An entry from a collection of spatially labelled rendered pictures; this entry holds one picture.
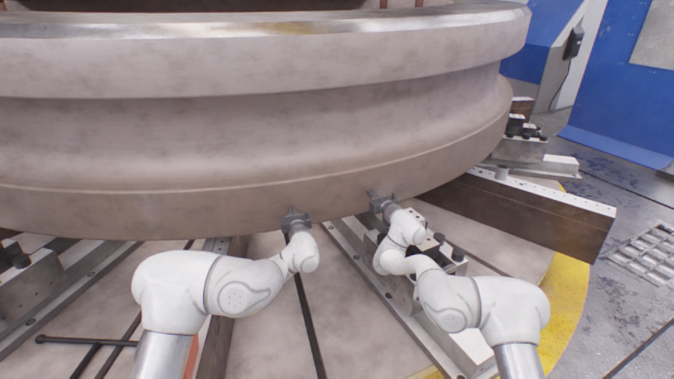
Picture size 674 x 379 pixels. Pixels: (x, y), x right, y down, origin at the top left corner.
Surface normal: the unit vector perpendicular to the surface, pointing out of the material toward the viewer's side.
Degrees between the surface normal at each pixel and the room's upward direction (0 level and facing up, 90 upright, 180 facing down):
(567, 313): 0
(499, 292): 19
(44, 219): 90
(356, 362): 0
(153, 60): 90
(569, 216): 90
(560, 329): 0
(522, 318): 28
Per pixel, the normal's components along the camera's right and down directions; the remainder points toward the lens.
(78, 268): 0.91, -0.15
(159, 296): -0.12, -0.33
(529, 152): -0.29, 0.44
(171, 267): -0.08, -0.68
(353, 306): 0.00, -0.88
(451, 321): -0.19, 0.20
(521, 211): -0.63, 0.36
